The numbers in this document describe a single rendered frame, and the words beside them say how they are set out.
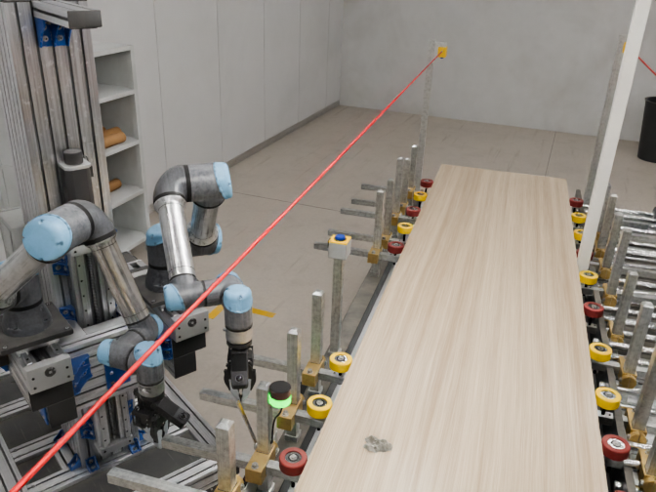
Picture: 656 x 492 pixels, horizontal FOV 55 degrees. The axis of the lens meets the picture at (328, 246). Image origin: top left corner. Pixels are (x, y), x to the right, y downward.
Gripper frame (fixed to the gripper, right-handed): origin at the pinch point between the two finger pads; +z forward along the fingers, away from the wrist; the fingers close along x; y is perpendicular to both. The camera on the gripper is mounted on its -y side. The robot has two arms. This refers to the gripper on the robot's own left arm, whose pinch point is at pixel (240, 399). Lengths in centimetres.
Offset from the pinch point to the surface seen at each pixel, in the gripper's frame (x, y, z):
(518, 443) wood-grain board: -82, -8, 12
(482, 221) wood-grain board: -119, 160, 16
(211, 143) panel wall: 60, 482, 76
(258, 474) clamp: -5.2, -13.5, 15.5
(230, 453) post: 0.5, -28.9, -8.0
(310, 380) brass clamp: -21.9, 33.5, 20.1
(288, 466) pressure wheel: -13.6, -15.1, 10.8
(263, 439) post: -6.4, -6.1, 9.6
